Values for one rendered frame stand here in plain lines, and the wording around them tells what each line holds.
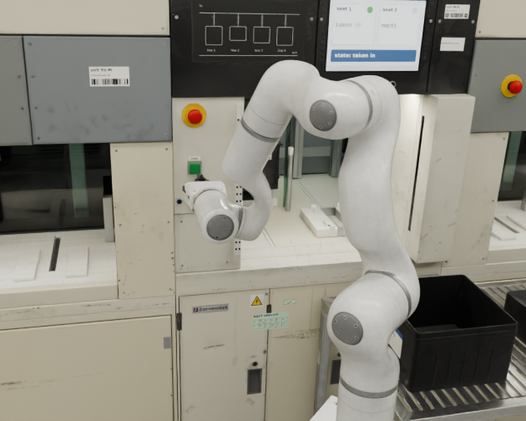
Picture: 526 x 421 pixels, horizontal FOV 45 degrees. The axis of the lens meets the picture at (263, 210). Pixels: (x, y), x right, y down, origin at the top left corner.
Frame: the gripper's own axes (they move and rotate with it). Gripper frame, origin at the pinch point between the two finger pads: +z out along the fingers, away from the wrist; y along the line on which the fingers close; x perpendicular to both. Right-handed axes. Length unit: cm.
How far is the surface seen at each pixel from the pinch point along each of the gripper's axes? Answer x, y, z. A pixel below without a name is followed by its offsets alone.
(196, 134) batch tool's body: 9.6, 0.7, 13.1
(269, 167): -17, 35, 64
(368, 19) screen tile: 41, 48, 12
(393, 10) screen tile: 43, 56, 12
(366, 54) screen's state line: 31, 49, 12
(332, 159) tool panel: -25, 72, 97
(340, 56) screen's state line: 31, 41, 12
